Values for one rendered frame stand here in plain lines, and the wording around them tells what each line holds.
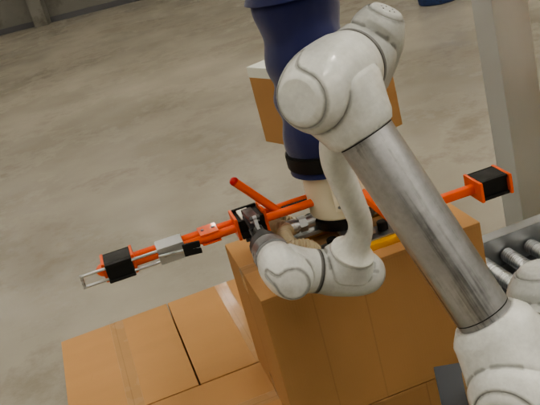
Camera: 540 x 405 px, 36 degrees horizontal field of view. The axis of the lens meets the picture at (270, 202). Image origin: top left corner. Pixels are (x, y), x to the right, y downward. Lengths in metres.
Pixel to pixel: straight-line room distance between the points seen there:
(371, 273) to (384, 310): 0.29
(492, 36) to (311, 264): 1.83
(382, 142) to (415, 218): 0.14
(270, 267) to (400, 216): 0.49
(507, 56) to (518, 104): 0.21
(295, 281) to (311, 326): 0.34
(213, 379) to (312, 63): 1.42
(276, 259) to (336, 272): 0.14
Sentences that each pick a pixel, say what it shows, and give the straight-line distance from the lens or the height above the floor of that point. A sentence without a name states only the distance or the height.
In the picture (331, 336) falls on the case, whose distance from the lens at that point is 2.11.
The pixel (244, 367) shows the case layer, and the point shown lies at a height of 0.54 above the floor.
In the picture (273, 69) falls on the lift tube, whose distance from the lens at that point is 2.01.
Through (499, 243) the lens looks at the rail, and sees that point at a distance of 2.85.
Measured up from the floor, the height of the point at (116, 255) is 1.10.
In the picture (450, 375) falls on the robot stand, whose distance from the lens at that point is 1.95.
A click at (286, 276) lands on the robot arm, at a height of 1.10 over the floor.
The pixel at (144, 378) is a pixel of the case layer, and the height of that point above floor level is 0.54.
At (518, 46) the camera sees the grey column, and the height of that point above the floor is 1.01.
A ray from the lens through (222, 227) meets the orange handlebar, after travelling 2.14.
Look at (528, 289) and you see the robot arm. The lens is 1.58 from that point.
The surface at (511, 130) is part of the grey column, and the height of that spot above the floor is 0.67.
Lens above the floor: 1.89
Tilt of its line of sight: 22 degrees down
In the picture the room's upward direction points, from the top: 15 degrees counter-clockwise
